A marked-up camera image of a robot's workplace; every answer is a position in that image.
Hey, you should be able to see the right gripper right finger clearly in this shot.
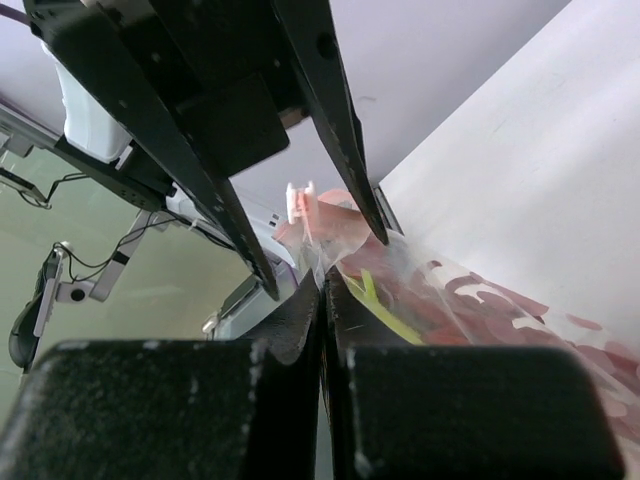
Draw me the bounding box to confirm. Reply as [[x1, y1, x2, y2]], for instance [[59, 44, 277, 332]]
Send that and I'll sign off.
[[323, 271, 625, 479]]

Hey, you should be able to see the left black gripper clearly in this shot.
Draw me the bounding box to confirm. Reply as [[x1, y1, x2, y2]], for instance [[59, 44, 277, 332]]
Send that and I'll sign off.
[[25, 1, 388, 300]]

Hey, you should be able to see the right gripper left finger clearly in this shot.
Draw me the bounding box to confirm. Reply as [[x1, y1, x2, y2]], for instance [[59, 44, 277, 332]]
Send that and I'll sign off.
[[1, 276, 320, 479]]

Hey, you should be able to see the red toy lobster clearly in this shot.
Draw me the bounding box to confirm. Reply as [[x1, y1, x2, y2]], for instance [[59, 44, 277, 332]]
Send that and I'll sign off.
[[339, 239, 640, 436]]

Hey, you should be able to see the clear pink-dotted zip bag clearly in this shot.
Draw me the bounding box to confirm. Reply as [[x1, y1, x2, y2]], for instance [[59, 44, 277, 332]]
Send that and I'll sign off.
[[274, 184, 639, 444]]

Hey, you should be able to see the green white celery stalk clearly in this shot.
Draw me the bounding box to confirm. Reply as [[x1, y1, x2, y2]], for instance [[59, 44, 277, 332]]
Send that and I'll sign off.
[[343, 269, 425, 346]]

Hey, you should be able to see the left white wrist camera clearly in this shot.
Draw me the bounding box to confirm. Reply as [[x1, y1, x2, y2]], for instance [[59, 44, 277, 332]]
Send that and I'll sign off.
[[41, 42, 132, 164]]

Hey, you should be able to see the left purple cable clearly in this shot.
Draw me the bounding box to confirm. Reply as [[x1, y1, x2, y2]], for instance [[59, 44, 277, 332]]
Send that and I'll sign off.
[[0, 0, 306, 291]]

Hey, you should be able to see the left aluminium frame post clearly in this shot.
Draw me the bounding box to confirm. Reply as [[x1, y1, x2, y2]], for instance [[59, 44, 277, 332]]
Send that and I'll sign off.
[[373, 186, 404, 235]]

